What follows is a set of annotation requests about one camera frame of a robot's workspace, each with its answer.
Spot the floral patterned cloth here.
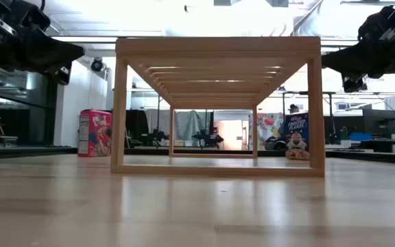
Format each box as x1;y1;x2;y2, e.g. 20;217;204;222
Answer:
248;112;286;151

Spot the red Froot Loops cereal box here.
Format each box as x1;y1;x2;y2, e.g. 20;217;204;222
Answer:
77;109;113;158

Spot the black round wall lamp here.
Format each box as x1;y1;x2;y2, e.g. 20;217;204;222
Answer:
91;57;105;72

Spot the blue plastic bin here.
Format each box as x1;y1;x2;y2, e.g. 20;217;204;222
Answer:
349;132;373;142

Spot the blue Frosted Flakes cereal box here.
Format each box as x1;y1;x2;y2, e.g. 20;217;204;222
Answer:
284;112;311;161

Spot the grey hanging cloth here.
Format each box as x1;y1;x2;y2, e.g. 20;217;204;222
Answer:
175;110;206;141

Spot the black ceiling spotlight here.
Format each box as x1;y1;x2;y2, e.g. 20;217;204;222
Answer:
348;82;369;93

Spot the black computer monitor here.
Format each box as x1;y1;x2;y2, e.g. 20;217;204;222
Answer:
362;108;395;135

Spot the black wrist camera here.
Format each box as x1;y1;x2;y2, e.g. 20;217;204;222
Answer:
16;1;51;34
357;5;395;43

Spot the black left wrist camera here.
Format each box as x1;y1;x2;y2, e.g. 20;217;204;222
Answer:
16;1;51;34

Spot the black partition panel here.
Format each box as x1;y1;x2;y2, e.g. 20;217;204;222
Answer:
108;109;149;148

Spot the black background robot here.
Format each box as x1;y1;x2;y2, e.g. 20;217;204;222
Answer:
192;111;225;149

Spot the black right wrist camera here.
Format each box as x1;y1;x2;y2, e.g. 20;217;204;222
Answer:
357;5;395;43

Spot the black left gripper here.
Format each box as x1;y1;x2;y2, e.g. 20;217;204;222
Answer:
0;0;85;85

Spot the wooden slatted shelf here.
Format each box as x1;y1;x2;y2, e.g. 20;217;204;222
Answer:
110;36;325;178

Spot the black aluminium frame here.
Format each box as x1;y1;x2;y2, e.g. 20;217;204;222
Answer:
0;145;395;166

